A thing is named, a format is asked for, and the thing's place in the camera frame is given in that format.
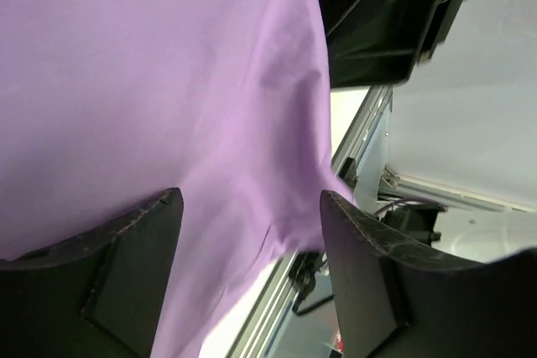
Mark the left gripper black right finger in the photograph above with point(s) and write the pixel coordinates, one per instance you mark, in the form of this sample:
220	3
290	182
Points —
397	297

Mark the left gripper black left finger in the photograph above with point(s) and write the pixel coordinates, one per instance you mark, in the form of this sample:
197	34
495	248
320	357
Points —
97	294

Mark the purple trousers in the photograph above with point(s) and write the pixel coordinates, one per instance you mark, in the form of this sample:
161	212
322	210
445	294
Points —
107	102

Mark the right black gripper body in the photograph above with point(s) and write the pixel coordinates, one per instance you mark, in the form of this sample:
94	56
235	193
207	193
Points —
375	42

